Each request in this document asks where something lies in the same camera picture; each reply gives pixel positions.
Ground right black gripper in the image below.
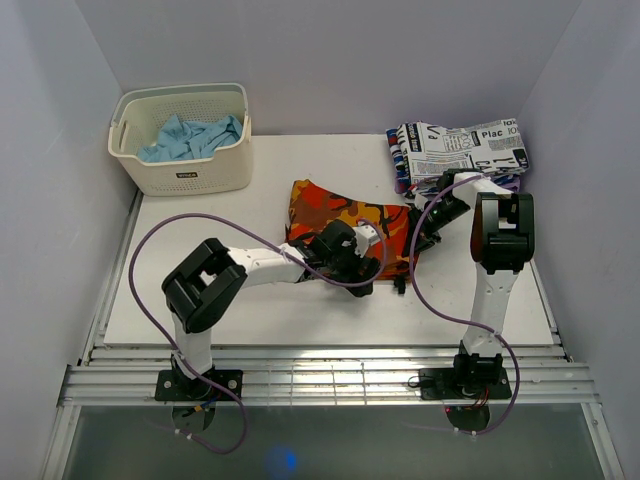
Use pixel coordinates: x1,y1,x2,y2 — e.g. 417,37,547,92
401,198,470,259

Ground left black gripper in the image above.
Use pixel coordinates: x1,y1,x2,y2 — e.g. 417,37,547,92
325,242,379,298

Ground orange camouflage trousers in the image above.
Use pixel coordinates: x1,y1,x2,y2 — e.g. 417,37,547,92
285,179,412,294

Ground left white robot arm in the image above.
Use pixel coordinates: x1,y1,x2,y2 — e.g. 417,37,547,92
156,220,386,401

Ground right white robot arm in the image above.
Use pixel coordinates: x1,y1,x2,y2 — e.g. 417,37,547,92
408,169,535,397

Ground purple folded trousers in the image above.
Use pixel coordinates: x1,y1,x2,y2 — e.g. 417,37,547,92
394,174,521,198

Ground blue patterned folded trousers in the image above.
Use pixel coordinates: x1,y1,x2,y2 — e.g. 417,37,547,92
385,125,516,199

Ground newspaper print folded trousers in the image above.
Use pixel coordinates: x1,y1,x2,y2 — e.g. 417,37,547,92
395,118,529,183

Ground light blue cloth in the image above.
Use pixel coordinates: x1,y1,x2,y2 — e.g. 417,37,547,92
137,114,243,163

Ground white perforated plastic basket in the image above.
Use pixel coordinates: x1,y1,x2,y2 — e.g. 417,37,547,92
107,83,253,196

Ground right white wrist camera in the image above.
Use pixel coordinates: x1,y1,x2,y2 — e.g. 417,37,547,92
413,193,430,211

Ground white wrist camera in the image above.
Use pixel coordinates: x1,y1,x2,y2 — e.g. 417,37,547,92
353,224,380,256
413,193,430,211

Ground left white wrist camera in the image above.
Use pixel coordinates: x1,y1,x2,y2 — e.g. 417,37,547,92
353,224,380,256

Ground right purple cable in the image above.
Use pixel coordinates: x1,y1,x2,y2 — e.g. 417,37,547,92
407,172,521,437

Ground purple cable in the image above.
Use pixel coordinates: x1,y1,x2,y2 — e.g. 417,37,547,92
407,172,521,437
127,212,389,455

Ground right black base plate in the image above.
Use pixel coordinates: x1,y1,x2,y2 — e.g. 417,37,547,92
418,367,512,400

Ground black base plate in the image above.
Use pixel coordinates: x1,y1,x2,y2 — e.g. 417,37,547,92
418,367,512,400
154,368,243,403

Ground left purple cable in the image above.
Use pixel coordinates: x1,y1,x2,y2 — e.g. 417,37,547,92
127,212,389,455

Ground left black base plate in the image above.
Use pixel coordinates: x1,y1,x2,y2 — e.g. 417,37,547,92
154,368,243,403

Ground aluminium rail frame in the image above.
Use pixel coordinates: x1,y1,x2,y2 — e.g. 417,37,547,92
41,343,624,479

